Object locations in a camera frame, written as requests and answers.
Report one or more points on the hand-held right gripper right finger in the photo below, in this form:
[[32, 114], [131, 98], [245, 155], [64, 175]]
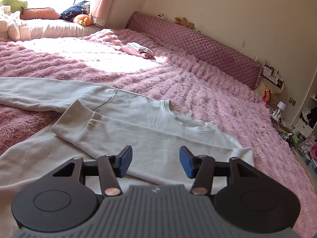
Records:
[[187, 163]]

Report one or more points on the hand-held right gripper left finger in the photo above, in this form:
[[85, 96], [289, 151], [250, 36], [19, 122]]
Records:
[[125, 162]]

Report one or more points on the white sweatshirt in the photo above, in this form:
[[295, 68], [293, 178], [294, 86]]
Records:
[[138, 126]]

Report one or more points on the folded pink clothes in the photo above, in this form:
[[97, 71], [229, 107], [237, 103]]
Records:
[[137, 49]]

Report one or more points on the white open wardrobe with clothes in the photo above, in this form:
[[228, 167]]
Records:
[[305, 121]]

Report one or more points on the pink fluffy blanket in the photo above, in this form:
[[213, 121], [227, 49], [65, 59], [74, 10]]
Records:
[[188, 84]]

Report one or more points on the white power strip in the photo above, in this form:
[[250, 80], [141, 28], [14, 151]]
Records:
[[276, 116]]

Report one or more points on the red snack bag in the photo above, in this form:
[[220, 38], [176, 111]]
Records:
[[267, 96]]

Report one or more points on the white table lamp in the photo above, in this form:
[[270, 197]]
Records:
[[281, 107]]

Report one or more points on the pink quilted headboard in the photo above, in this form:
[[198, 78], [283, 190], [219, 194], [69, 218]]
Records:
[[198, 44]]

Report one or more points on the beige bedside shelf with items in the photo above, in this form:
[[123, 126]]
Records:
[[272, 75]]

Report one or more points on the brown teddy bear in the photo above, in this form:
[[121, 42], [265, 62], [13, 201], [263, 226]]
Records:
[[184, 22]]

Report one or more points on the white mattress sheet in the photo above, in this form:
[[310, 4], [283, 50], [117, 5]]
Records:
[[62, 29]]

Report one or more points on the orange plush toy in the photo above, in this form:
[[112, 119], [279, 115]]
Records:
[[83, 19]]

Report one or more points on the navy patterned pillow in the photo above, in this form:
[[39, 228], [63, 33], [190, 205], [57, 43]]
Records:
[[75, 11]]

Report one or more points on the pink curtain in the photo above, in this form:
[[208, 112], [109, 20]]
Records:
[[104, 2]]

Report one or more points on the pink pillow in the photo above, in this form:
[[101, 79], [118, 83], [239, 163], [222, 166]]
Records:
[[39, 14]]

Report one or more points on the white fluffy bedding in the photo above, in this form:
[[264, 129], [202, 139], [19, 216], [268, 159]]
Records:
[[11, 26]]

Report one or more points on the green plush toy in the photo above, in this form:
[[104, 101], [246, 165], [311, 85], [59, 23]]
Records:
[[13, 3]]

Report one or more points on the beige bed frame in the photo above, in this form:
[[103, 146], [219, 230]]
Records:
[[301, 163]]

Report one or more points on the white wall outlet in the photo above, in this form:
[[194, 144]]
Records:
[[244, 44]]

